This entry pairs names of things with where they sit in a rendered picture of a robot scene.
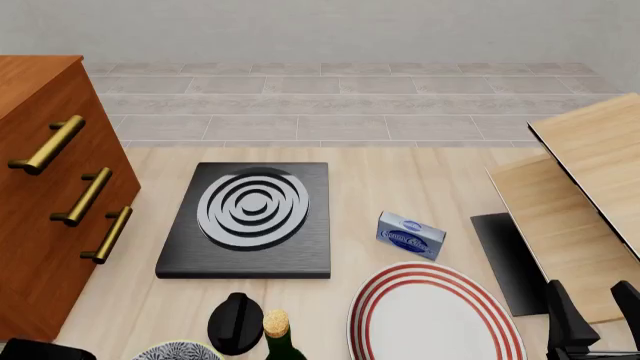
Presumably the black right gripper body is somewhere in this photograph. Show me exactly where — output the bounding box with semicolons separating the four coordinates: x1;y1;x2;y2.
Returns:
546;346;640;360

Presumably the green bottle with cork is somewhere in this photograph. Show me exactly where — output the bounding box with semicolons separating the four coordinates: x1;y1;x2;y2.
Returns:
262;309;309;360

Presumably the long brass drawer handle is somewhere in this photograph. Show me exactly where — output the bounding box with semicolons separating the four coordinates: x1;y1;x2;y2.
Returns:
7;114;87;177

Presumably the pale wooden shelf rack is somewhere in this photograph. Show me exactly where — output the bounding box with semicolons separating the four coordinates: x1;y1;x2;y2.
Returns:
469;92;640;326

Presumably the blue printed food box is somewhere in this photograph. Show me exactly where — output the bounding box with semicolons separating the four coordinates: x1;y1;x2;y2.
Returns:
375;210;448;262

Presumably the white plate with red rings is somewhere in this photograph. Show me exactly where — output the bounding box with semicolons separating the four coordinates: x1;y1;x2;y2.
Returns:
346;260;529;360

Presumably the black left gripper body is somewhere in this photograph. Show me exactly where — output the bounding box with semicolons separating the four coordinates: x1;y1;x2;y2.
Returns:
0;336;97;360

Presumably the wooden cabinet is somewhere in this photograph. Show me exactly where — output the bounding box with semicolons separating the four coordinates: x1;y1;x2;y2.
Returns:
0;54;143;343

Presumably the blue patterned bowl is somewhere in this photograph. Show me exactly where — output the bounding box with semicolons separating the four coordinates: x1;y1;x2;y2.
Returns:
130;339;225;360

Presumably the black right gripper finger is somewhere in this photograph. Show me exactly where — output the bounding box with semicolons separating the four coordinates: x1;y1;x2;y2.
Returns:
609;279;640;352
544;279;602;354

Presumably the flat black stove plate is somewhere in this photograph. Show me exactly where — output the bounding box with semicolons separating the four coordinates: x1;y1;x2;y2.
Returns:
154;161;333;281

